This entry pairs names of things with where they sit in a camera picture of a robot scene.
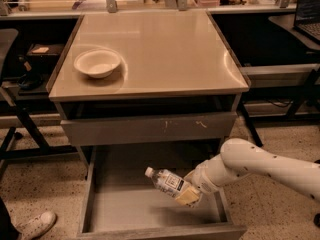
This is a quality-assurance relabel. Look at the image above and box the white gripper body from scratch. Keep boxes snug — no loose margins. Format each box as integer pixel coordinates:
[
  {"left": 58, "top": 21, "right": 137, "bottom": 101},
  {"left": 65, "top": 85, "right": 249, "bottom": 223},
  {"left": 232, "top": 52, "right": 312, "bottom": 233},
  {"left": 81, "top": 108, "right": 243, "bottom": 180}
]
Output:
[{"left": 184, "top": 159, "right": 223, "bottom": 195}]

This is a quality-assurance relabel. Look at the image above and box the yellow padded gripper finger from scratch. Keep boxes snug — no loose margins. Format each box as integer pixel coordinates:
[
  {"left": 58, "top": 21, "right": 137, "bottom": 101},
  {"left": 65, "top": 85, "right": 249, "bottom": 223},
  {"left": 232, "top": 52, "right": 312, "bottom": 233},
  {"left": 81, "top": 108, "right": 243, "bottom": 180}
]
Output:
[{"left": 175, "top": 186, "right": 201, "bottom": 206}]

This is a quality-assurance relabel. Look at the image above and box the blue plastic water bottle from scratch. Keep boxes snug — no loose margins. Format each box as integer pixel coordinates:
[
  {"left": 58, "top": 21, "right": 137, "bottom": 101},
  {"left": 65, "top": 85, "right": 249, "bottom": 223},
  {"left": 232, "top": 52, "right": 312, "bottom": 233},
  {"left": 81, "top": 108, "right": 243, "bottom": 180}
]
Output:
[{"left": 145, "top": 167, "right": 192, "bottom": 200}]

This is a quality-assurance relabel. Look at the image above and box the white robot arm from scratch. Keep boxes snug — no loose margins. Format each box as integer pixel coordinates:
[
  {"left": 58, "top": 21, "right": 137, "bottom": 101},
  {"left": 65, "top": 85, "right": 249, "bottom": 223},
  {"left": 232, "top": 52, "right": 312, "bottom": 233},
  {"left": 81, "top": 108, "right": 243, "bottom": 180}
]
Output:
[{"left": 175, "top": 138, "right": 320, "bottom": 206}]

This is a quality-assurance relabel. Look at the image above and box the open grey middle drawer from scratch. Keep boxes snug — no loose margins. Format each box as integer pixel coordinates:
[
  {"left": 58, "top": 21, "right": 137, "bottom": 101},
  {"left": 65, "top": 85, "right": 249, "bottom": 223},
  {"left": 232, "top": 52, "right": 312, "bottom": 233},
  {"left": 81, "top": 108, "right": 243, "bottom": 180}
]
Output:
[{"left": 77, "top": 142, "right": 246, "bottom": 240}]

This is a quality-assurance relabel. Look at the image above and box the grey top drawer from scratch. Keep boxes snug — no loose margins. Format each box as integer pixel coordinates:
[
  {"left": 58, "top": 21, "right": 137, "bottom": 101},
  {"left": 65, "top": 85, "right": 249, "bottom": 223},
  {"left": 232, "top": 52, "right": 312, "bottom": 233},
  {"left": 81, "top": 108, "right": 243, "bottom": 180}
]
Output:
[{"left": 61, "top": 112, "right": 237, "bottom": 146}]

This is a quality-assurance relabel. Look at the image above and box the grey drawer cabinet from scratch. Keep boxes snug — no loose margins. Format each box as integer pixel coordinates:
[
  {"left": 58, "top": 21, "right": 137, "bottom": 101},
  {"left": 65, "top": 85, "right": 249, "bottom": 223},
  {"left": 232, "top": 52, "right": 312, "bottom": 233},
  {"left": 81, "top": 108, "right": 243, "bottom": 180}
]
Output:
[{"left": 49, "top": 10, "right": 249, "bottom": 163}]

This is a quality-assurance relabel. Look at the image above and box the black rolling stand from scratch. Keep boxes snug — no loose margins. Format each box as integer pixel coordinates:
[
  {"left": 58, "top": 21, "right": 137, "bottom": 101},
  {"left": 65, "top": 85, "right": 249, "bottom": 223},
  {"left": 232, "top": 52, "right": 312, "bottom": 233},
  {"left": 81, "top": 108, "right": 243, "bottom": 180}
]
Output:
[{"left": 238, "top": 101, "right": 263, "bottom": 147}]

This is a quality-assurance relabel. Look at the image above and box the white paper bowl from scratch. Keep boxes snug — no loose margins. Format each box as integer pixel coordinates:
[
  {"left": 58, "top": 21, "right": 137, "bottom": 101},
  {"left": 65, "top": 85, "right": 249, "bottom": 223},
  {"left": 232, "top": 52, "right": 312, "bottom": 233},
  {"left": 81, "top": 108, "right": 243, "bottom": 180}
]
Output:
[{"left": 74, "top": 49, "right": 121, "bottom": 79}]

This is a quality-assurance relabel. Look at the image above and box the white sneaker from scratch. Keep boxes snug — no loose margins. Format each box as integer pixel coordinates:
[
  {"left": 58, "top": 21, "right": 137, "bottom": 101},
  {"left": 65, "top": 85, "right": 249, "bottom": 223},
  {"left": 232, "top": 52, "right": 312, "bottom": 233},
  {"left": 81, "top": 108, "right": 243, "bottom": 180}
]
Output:
[{"left": 17, "top": 211, "right": 57, "bottom": 240}]

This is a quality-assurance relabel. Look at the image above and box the black laptop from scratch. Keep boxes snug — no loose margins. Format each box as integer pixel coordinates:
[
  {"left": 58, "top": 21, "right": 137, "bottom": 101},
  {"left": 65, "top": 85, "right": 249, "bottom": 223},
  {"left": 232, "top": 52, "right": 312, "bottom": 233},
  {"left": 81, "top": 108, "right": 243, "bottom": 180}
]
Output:
[{"left": 294, "top": 0, "right": 320, "bottom": 43}]

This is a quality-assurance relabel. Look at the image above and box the black box with label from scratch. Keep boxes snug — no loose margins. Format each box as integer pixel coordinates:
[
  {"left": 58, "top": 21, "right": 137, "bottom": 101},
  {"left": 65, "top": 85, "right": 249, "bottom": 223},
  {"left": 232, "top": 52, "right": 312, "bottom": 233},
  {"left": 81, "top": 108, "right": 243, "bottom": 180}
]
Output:
[{"left": 27, "top": 44, "right": 64, "bottom": 57}]

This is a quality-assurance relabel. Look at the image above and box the black coiled cable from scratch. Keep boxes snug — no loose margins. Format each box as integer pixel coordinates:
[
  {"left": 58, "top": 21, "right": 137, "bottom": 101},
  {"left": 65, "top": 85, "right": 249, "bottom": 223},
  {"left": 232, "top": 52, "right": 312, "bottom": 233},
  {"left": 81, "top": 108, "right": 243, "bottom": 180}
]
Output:
[{"left": 17, "top": 71, "right": 44, "bottom": 91}]

